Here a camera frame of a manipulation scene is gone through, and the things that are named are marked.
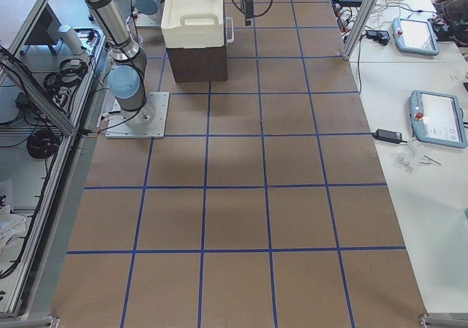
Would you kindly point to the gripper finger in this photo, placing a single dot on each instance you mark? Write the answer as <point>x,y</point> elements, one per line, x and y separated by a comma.
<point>247,9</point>

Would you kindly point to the wooden drawer with white handle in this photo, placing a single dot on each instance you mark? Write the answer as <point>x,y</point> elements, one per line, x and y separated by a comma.
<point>229,29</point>

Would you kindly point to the dark brown drawer cabinet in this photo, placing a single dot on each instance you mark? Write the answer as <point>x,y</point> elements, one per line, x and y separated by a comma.
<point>196,65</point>

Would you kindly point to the white plastic tray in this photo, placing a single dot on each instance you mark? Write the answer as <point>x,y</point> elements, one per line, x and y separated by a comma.
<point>196,36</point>

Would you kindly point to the far teach pendant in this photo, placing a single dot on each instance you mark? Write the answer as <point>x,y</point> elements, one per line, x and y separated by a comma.
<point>415,37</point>

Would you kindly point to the teach pendant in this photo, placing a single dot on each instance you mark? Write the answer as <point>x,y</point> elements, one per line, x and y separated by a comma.
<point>437,119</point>
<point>415,37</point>

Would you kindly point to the black power adapter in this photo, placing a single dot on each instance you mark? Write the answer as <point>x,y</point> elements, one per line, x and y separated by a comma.
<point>388,136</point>

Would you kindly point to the near teach pendant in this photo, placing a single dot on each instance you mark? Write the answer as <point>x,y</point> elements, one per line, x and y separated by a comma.
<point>437,119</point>

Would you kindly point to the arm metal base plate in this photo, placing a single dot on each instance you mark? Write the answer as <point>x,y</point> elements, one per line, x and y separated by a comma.
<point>149,122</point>
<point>148,21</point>

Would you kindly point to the aluminium frame post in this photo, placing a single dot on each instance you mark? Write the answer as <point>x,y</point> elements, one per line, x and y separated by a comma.
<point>358,26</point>

